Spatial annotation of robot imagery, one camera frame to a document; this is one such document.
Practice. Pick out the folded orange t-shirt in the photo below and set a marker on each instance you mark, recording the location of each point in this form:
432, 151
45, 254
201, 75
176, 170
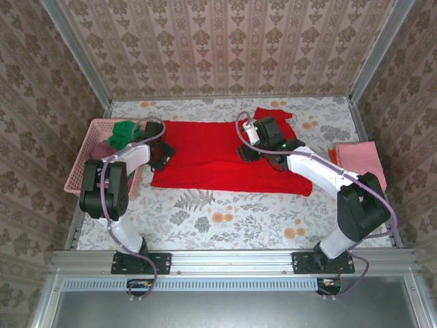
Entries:
334, 159

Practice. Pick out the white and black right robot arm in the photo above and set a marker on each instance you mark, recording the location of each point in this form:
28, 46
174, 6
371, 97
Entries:
317, 167

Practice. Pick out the aluminium front rail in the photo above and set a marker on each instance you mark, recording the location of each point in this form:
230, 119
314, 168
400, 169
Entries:
232, 261

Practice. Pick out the grey metal panel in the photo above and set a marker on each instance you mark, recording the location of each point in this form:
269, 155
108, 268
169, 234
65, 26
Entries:
222, 311

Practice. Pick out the aluminium upright post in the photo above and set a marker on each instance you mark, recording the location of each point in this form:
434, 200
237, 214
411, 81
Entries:
78, 54
379, 51

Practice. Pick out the floral tablecloth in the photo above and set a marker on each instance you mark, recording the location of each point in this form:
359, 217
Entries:
239, 222

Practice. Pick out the green t-shirt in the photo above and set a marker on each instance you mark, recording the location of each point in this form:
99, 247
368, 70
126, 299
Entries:
121, 133

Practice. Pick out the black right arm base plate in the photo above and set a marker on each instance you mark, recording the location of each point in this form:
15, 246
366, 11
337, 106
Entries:
300, 264

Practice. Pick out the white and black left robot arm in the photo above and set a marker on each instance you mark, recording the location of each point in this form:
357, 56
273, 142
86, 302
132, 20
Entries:
136, 155

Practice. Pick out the folded pink t-shirt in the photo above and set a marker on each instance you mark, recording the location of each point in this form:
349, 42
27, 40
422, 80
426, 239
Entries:
362, 160

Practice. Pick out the pink plastic basket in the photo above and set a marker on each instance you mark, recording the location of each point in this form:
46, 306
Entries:
76, 177

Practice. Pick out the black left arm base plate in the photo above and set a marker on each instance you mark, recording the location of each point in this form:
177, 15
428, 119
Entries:
160, 263

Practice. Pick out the red t-shirt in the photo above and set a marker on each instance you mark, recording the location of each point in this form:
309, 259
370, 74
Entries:
211, 153

